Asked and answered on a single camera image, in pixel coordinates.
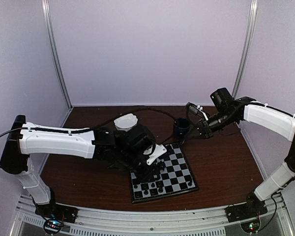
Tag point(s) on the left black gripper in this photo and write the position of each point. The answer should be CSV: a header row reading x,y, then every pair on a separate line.
x,y
145,177

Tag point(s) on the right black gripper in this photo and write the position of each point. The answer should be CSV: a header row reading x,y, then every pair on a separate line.
x,y
203,129

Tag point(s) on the folding black silver chessboard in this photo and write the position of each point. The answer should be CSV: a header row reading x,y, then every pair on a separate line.
x,y
173,179

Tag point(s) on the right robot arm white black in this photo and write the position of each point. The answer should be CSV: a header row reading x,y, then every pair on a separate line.
x,y
232,110

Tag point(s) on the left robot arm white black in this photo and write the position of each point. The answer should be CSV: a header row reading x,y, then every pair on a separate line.
x,y
131,145

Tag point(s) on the pile of black chess pieces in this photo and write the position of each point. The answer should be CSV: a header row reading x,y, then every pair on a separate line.
x,y
161,166

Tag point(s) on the left green led circuit board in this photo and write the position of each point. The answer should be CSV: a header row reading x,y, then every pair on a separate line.
x,y
52,226

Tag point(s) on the green led circuit board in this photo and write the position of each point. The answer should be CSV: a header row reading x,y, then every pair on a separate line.
x,y
250,227
52,226

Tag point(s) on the right green led circuit board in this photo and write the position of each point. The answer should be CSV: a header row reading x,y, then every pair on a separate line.
x,y
250,227

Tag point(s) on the dark blue ceramic mug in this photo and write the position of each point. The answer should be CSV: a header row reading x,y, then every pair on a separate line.
x,y
180,128

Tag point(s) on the white scalloped ceramic bowl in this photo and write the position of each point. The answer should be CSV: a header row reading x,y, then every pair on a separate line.
x,y
126,122

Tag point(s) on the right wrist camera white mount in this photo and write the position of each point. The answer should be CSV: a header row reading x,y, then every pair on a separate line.
x,y
196,110

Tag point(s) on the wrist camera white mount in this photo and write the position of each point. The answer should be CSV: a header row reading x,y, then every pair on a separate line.
x,y
152,155
196,110

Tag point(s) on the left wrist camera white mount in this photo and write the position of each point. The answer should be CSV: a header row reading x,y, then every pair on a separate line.
x,y
152,155

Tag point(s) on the aluminium front rail frame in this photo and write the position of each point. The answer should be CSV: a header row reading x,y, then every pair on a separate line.
x,y
200,222

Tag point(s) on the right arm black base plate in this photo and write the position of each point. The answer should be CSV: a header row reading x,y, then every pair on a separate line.
x,y
242,212

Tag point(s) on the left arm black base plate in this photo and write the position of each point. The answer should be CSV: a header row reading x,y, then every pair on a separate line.
x,y
58,212

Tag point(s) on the right aluminium corner post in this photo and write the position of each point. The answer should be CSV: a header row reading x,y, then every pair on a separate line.
x,y
253,11

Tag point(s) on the aluminium corner post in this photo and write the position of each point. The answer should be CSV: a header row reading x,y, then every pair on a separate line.
x,y
253,11
54,52

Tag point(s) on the left aluminium corner post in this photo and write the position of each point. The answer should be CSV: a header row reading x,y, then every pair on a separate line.
x,y
54,52

